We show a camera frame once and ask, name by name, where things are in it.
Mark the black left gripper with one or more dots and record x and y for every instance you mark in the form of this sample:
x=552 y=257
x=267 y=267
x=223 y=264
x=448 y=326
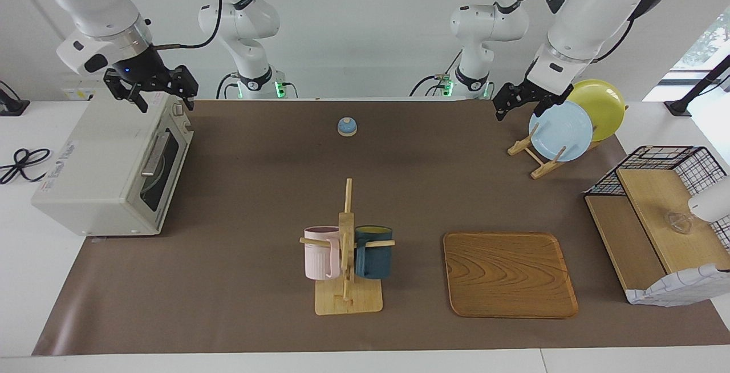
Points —
x=536 y=90

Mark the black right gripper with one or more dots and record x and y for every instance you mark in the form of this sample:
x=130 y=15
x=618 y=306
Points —
x=142 y=71

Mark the glass oven door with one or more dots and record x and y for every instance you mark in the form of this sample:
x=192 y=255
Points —
x=165 y=190

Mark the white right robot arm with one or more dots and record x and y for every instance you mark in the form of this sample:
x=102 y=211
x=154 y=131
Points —
x=97 y=8

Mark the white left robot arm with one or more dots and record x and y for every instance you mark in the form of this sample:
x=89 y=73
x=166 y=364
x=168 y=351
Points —
x=587 y=13

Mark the beige oven knob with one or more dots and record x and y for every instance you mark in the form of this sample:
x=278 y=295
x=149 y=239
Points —
x=187 y=128
x=178 y=108

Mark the beige toaster oven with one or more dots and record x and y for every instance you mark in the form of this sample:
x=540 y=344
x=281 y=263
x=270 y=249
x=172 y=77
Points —
x=91 y=190

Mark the light blue plate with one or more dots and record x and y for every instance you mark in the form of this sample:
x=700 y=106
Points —
x=562 y=130

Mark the wooden plate rack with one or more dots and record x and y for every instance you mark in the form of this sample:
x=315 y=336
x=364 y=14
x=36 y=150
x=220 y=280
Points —
x=542 y=170

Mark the yellow plate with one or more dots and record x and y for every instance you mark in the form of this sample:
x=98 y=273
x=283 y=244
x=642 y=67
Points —
x=607 y=105

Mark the brown table mat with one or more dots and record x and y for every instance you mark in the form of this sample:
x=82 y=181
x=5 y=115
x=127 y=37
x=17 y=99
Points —
x=228 y=247

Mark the wooden serving tray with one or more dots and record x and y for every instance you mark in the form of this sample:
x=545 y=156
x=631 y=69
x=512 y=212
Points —
x=507 y=276

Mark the small clear glass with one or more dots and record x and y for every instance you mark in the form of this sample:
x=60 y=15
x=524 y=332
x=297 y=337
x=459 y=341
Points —
x=678 y=223

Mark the white rounded device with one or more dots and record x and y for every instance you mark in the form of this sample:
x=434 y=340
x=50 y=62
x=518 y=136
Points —
x=713 y=199

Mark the dark teal mug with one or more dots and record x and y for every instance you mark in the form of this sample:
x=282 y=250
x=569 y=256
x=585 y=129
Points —
x=373 y=259

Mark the pink mug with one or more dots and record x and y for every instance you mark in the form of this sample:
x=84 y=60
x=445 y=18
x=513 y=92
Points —
x=319 y=256

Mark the wooden mug rack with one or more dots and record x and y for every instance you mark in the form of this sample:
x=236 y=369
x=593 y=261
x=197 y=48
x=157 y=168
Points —
x=347 y=299

